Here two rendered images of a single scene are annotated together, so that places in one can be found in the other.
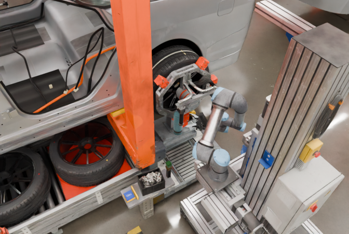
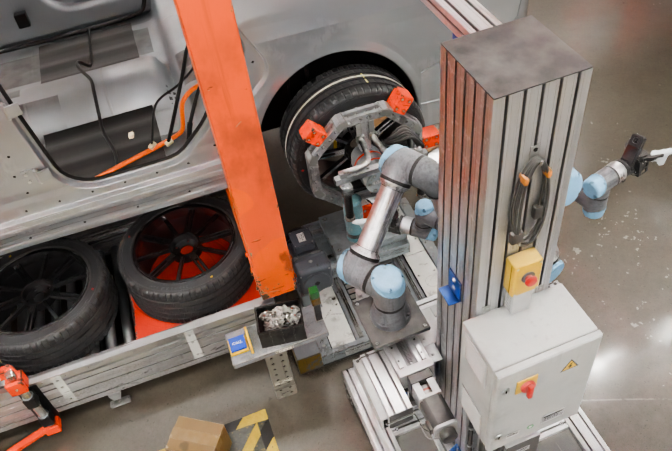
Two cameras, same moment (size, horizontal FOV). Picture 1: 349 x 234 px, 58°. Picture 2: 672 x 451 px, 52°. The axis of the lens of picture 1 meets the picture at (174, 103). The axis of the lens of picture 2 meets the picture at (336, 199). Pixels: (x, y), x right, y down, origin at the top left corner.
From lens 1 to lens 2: 0.72 m
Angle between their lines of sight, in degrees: 13
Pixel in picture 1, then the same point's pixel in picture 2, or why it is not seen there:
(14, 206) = (43, 338)
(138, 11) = not seen: outside the picture
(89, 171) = (176, 293)
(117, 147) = (234, 254)
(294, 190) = (485, 347)
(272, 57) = (620, 100)
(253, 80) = not seen: hidden behind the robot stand
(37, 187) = (85, 310)
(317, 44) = (481, 56)
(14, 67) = (76, 98)
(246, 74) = not seen: hidden behind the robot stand
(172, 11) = not seen: outside the picture
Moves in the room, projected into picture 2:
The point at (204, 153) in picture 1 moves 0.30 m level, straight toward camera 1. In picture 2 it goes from (356, 271) to (322, 339)
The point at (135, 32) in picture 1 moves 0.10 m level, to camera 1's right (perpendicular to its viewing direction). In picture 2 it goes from (206, 33) to (237, 34)
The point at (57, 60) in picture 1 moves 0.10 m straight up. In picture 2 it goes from (151, 89) to (146, 73)
